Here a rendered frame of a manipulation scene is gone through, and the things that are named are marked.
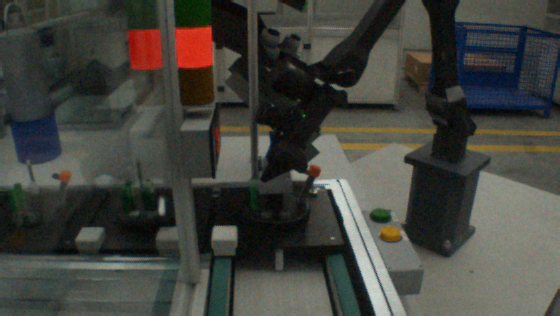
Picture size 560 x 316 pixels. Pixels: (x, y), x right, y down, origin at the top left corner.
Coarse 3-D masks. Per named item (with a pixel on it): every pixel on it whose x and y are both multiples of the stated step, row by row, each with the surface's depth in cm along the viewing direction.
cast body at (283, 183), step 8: (264, 160) 85; (264, 168) 82; (280, 176) 83; (288, 176) 85; (256, 184) 86; (264, 184) 84; (272, 184) 84; (280, 184) 84; (288, 184) 84; (264, 192) 84; (272, 192) 85; (280, 192) 85; (288, 192) 85
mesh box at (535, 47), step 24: (456, 24) 508; (480, 24) 507; (480, 48) 440; (504, 48) 440; (528, 48) 440; (552, 48) 439; (432, 72) 527; (480, 72) 451; (504, 72) 451; (528, 72) 450; (552, 72) 450; (480, 96) 461; (504, 96) 462; (528, 96) 462; (552, 96) 461
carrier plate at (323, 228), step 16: (224, 192) 97; (240, 192) 97; (320, 192) 97; (224, 208) 91; (240, 208) 91; (320, 208) 91; (224, 224) 85; (240, 224) 85; (304, 224) 85; (320, 224) 85; (336, 224) 85; (240, 240) 80; (256, 240) 80; (272, 240) 80; (288, 240) 80; (304, 240) 80; (320, 240) 80; (336, 240) 80; (224, 256) 78
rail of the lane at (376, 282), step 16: (336, 192) 99; (336, 208) 91; (352, 208) 93; (352, 224) 87; (352, 240) 81; (368, 240) 81; (352, 256) 79; (368, 256) 78; (352, 272) 79; (368, 272) 72; (384, 272) 72; (368, 288) 69; (384, 288) 69; (368, 304) 68; (384, 304) 65; (400, 304) 65
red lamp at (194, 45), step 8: (176, 32) 54; (184, 32) 53; (192, 32) 53; (200, 32) 54; (208, 32) 55; (176, 40) 54; (184, 40) 54; (192, 40) 54; (200, 40) 54; (208, 40) 55; (176, 48) 55; (184, 48) 54; (192, 48) 54; (200, 48) 55; (208, 48) 55; (184, 56) 55; (192, 56) 55; (200, 56) 55; (208, 56) 56; (184, 64) 55; (192, 64) 55; (200, 64) 55; (208, 64) 56
